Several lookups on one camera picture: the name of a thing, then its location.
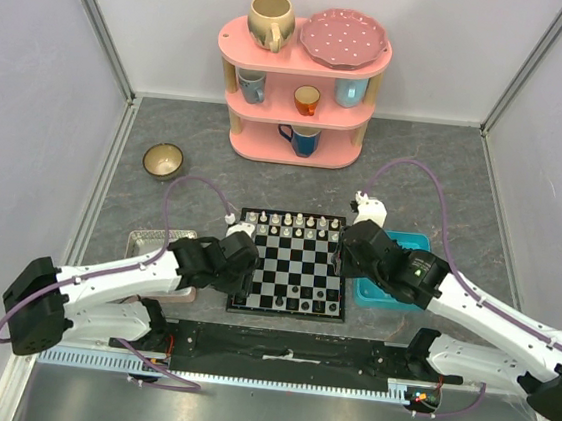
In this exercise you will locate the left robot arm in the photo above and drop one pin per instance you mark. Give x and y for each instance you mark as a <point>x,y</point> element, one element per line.
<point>46,304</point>

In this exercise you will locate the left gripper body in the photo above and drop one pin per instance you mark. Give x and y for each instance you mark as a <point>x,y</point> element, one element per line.
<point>237,281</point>

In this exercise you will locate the light blue mug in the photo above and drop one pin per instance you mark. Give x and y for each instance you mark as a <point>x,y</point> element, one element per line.
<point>349,92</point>

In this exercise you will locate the orange cup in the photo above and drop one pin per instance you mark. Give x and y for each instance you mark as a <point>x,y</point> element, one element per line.
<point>306,99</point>

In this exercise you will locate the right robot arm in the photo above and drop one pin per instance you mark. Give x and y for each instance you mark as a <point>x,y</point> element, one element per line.
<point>529,353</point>

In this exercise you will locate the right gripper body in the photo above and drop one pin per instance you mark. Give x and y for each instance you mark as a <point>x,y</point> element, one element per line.
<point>348,253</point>

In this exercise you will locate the black white chess board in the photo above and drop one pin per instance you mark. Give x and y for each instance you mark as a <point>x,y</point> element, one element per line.
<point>286,261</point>

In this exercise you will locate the dark blue mug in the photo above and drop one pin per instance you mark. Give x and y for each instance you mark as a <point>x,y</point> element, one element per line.
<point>304,140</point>

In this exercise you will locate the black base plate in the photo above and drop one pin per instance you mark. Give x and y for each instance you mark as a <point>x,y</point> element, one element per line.
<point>288,354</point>

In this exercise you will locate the black pawn edge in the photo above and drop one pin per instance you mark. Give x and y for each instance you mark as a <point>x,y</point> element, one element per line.
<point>333,295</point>

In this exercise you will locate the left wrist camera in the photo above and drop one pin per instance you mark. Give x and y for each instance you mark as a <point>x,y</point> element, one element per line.
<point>235,226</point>

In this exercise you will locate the pink dotted plate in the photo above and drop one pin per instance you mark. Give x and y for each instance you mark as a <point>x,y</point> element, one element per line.
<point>343,39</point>

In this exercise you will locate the brown ceramic bowl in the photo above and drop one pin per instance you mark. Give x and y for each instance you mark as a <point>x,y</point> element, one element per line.
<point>163,161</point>

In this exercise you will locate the grey mug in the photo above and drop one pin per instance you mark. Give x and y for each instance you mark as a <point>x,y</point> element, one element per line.
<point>252,85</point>

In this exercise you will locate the pink three-tier shelf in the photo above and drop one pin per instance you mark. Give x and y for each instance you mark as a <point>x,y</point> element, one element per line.
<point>286,108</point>

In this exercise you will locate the white cable duct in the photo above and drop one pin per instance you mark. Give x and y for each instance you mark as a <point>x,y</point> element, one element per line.
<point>123,362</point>

